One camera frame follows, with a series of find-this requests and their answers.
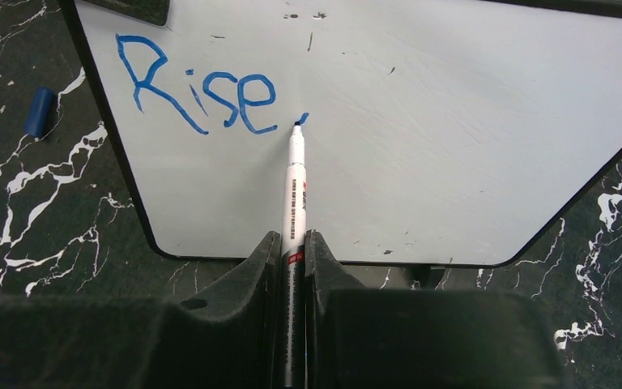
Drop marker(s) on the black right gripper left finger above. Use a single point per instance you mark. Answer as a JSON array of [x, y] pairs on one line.
[[218, 338]]

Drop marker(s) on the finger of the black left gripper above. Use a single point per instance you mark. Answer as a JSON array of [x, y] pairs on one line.
[[134, 9]]

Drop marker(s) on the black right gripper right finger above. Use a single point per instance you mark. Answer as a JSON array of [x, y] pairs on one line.
[[361, 337]]

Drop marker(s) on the blue white marker pen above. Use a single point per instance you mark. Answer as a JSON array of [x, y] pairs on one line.
[[290, 369]]

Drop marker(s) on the blue marker cap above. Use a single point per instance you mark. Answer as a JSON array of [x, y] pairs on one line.
[[38, 112]]

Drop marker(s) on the black framed whiteboard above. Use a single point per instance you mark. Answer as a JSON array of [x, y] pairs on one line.
[[451, 132]]

